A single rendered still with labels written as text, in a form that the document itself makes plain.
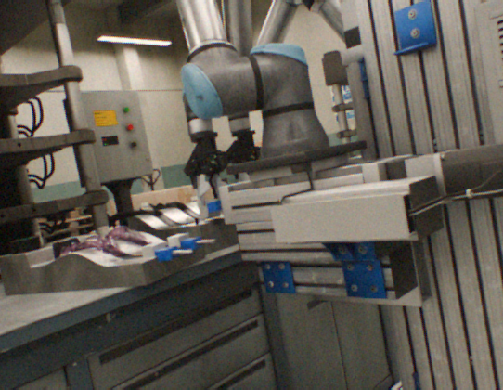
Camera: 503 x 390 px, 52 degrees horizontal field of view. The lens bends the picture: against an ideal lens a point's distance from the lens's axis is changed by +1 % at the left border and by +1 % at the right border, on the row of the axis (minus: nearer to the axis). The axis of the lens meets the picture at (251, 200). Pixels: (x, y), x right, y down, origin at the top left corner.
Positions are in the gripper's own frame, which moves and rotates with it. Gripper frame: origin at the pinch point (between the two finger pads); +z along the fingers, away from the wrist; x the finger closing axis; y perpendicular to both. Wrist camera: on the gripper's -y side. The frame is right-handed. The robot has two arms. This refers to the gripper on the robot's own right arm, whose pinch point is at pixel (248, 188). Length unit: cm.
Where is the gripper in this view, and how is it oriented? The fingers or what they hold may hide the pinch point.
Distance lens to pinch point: 180.6
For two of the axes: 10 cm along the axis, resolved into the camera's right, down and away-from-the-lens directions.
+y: 7.0, -0.9, -7.1
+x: 6.9, -1.8, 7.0
